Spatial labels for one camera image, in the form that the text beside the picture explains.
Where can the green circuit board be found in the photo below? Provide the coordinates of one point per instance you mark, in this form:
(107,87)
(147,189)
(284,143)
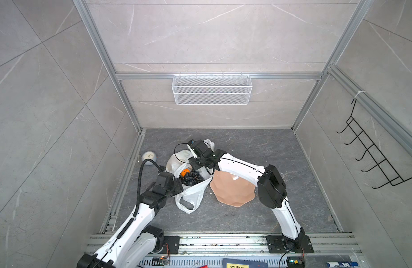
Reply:
(295,262)

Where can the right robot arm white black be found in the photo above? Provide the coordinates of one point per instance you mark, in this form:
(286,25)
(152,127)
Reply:
(271,186)

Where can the orange fake fruit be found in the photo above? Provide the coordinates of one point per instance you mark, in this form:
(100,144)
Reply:
(184,172)

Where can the white plastic bag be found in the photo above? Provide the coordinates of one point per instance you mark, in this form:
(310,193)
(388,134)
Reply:
(190,199)

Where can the pink scalloped plate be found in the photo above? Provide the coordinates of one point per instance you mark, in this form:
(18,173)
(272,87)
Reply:
(231,191)

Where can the dark fake grape bunch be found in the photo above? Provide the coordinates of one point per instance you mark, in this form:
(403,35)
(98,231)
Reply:
(191,179)

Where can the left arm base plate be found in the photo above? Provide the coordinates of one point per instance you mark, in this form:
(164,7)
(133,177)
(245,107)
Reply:
(167,244)

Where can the black wire hook rack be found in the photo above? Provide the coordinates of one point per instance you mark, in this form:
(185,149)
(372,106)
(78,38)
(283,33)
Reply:
(372,150)

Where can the blue yellow box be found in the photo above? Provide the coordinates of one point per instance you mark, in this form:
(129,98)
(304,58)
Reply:
(234,263)

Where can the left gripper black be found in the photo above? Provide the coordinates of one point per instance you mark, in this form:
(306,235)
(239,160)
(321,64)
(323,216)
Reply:
(178,186)

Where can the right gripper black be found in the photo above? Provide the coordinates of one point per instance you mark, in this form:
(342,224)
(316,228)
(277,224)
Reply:
(192,162)

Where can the small white round clock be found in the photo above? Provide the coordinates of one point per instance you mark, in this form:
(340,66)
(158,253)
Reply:
(149,155)

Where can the white wire mesh basket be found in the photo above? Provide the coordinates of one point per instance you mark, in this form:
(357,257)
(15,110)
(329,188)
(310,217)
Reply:
(190,90)

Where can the blue marker pen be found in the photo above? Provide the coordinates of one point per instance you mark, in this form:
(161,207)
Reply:
(342,264)

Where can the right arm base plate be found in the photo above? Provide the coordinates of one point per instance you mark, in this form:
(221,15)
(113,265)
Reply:
(280,244)

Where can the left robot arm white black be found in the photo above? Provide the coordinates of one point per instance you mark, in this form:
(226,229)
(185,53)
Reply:
(136,238)

